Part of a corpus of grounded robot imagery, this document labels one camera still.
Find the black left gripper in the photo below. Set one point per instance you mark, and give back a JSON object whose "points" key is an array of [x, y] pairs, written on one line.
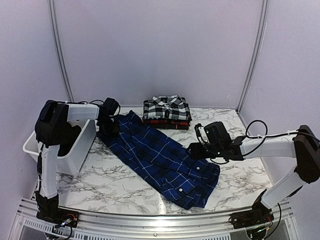
{"points": [[115, 130]]}

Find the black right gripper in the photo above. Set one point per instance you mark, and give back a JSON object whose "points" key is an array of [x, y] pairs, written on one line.
{"points": [[196, 153]]}

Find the blue plaid long sleeve shirt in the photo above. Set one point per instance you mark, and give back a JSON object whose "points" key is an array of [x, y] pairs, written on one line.
{"points": [[162, 162]]}

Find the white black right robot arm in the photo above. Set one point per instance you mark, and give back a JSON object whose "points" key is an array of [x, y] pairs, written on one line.
{"points": [[300, 148]]}

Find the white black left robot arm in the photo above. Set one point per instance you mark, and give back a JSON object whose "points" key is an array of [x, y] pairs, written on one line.
{"points": [[53, 130]]}

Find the black garment in bin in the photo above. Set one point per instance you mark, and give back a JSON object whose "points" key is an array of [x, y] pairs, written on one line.
{"points": [[70, 135]]}

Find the red black folded shirt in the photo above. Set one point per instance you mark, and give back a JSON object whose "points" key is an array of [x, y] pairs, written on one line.
{"points": [[167, 124]]}

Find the white plastic bin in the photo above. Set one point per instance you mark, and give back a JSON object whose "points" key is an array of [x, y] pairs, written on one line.
{"points": [[71, 157]]}

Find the black white checked folded shirt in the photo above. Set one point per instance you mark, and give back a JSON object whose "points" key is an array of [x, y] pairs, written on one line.
{"points": [[167, 108]]}

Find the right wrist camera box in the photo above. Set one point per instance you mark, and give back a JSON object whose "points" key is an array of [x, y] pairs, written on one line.
{"points": [[214, 133]]}

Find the aluminium front rail frame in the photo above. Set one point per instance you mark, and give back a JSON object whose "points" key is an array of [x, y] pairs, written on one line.
{"points": [[110, 226]]}

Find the left aluminium wall post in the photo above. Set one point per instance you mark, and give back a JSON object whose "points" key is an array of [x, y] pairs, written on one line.
{"points": [[59, 50]]}

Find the aluminium wall post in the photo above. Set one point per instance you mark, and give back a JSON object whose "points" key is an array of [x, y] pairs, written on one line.
{"points": [[255, 54], [59, 50]]}

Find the right aluminium wall post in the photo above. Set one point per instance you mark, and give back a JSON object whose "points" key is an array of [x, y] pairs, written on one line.
{"points": [[255, 54]]}

